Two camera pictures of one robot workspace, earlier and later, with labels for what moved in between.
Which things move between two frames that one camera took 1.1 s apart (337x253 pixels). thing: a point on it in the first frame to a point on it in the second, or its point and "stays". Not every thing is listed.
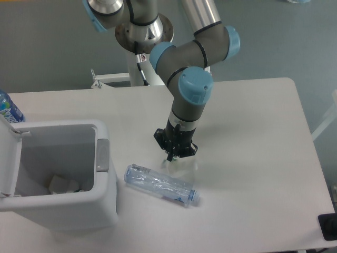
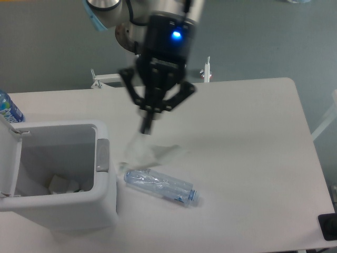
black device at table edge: x=328 y=222 stays
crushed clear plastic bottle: x=161 y=184 stays
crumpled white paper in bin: x=60 y=185 stays
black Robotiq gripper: x=175 y=141 to x=168 y=42
